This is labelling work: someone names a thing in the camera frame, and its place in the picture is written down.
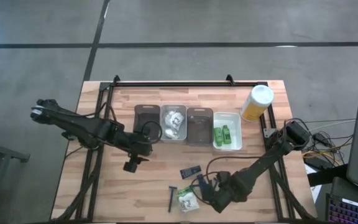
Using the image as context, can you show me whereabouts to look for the black power brick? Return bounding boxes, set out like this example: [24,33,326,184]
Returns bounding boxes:
[305,157,326,170]

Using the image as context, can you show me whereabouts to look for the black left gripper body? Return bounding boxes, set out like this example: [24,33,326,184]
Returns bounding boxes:
[128,132,154,158]

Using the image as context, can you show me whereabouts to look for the yellow cable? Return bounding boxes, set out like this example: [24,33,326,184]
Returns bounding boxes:
[301,142,354,157]

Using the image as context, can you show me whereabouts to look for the white paper sheet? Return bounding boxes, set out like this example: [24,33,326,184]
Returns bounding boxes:
[304,164,322,203]

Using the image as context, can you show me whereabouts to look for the white cable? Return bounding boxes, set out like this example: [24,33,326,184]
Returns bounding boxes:
[308,119,357,132]

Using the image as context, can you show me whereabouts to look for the black aluminium table frame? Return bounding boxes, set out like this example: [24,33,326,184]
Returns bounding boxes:
[63,74,310,223]

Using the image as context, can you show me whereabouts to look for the smoke grey plastic bin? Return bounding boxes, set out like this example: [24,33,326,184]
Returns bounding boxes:
[186,107,214,147]
[134,104,161,144]

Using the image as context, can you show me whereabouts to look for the backlit keyboard laptop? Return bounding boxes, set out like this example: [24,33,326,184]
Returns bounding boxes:
[325,176,358,224]

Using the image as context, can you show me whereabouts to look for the black strap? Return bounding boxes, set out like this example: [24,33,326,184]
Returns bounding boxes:
[306,164,349,187]

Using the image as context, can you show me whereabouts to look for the white yellow wipes canister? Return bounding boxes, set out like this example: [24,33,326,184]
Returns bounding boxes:
[239,84,275,123]

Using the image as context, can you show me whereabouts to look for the small green bottle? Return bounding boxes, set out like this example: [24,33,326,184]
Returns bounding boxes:
[177,185,195,198]
[213,127,224,147]
[222,124,232,145]

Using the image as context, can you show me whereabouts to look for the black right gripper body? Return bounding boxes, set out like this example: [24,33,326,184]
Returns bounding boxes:
[214,170,239,200]

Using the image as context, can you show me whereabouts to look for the black power adapter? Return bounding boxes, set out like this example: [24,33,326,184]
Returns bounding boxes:
[312,133,331,147]

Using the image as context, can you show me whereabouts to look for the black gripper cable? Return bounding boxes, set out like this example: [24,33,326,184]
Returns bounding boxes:
[191,154,273,205]
[141,120,163,146]

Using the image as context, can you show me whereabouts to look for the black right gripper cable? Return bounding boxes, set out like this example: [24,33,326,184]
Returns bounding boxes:
[191,154,273,205]

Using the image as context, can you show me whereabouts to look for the grey metal corner bracket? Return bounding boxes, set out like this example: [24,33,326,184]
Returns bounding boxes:
[263,127,278,138]

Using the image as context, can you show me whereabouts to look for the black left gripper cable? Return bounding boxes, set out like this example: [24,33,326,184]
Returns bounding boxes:
[141,120,163,146]

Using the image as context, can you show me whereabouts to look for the white plastic bin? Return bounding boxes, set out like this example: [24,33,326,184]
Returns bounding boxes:
[213,111,242,151]

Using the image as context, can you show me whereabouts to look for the clear plastic bin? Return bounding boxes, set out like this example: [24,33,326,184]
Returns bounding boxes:
[160,104,188,144]

